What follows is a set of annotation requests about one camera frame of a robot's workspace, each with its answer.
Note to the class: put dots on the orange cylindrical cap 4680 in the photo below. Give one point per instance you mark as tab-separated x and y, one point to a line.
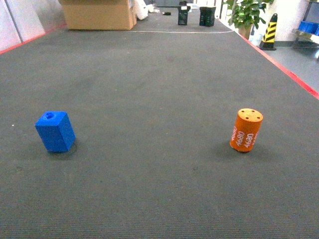
246	128

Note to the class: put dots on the stainless steel shelf rack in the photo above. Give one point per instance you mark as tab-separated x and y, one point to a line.
307	32

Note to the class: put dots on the black box right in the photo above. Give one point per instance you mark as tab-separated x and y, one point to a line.
207	16

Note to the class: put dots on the blue rectangular block part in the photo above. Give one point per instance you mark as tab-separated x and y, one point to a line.
55	131

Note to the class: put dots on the large cardboard box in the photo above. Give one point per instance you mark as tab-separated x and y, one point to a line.
99	14

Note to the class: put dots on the black box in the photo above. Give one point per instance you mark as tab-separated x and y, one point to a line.
207	16
183	14

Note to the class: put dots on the yellow black striped cone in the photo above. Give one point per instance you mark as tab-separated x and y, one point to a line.
268	40

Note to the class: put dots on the green potted plant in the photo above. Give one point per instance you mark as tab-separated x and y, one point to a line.
245	14

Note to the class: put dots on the black box left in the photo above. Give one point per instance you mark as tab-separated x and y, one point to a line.
183	14

